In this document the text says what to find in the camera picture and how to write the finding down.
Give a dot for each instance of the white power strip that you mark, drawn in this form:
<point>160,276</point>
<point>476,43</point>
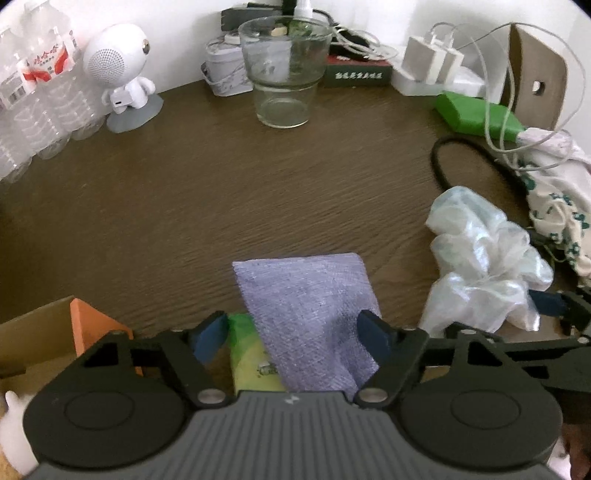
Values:
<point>466,82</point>

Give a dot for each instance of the clear water bottle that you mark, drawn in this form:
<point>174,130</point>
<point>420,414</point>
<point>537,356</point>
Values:
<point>26,107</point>
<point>11,143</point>
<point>55,59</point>

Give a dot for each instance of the left clear water bottle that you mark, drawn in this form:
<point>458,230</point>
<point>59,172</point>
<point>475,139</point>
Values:
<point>11,143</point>

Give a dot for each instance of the translucent plastic bag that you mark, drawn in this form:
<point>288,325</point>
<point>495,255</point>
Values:
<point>487,267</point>

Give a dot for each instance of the right clear water bottle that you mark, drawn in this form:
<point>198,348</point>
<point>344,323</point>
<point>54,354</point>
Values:
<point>55,59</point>

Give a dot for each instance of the middle clear water bottle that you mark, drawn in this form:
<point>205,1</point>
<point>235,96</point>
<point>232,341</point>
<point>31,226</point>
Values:
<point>26,107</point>

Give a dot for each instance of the left white charger plug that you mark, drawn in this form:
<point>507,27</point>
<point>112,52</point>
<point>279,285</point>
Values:
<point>423,60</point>

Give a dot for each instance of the black hair band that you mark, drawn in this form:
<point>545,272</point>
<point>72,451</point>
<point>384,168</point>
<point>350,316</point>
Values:
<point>511,180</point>

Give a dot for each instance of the white charger plug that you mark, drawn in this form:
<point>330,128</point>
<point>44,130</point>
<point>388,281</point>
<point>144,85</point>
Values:
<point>451,65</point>
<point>423,60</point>

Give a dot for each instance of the orange cardboard box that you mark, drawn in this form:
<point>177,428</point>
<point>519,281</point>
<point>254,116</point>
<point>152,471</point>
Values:
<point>37,346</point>

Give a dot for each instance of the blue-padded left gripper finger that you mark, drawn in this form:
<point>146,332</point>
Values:
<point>187,352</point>

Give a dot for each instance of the dark tea box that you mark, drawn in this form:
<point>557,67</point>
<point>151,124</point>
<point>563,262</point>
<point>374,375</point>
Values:
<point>344,72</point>

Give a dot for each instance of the beige plush toy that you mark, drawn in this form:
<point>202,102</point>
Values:
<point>14,443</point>

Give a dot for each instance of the brown cardboard piece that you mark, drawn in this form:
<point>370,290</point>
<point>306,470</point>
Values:
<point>541,76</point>

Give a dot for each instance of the floral cloth pile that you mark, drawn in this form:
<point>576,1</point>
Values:
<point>556,173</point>

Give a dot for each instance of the black power adapter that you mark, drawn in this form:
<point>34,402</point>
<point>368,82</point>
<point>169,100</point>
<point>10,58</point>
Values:
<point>233,17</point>

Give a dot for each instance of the white robot-shaped speaker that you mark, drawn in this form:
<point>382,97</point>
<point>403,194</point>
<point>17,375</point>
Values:
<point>114,60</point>

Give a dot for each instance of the right white charger plug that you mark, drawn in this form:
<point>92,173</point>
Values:
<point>451,65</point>

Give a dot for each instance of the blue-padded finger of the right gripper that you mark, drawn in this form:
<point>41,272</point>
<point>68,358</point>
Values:
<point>548,303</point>

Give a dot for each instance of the green rectangular case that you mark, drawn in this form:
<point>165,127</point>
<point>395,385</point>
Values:
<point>466,115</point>

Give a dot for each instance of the purple drawstring cloth pouch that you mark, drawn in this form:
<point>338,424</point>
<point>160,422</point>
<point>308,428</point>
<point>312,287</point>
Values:
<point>305,310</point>

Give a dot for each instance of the small white spray bottle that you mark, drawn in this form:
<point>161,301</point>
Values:
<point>303,9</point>

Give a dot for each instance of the white metal tin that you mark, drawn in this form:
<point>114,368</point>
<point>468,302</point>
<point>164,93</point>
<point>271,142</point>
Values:
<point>224,66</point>

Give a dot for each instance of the green tissue packet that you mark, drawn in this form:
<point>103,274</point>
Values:
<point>250,364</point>

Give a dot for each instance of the clear glass cup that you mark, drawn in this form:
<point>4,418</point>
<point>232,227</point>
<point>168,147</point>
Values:
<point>285,59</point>

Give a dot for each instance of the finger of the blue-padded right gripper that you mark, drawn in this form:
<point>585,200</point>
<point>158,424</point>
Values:
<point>398,354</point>

